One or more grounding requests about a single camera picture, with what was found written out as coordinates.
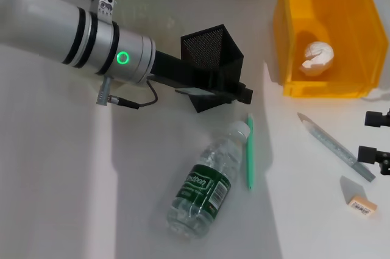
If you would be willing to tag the white paper ball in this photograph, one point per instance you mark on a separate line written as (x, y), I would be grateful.
(318, 58)

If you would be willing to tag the mint green pen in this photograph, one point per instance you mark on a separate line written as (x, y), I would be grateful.
(250, 155)

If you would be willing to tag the silver camera mount bracket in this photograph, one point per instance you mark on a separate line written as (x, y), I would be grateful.
(106, 6)

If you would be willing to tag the yellow plastic bin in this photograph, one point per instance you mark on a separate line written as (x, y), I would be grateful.
(329, 12)

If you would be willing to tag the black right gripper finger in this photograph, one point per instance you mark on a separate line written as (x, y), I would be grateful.
(370, 155)
(376, 119)

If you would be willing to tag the clear green-label water bottle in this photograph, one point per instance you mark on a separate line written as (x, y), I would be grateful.
(204, 186)

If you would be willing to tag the black mesh pen holder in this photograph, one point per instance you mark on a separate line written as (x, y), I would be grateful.
(225, 48)

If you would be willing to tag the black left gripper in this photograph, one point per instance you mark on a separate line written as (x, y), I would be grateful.
(189, 79)

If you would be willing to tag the beige eraser with barcode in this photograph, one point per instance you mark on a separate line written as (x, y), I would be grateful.
(362, 206)

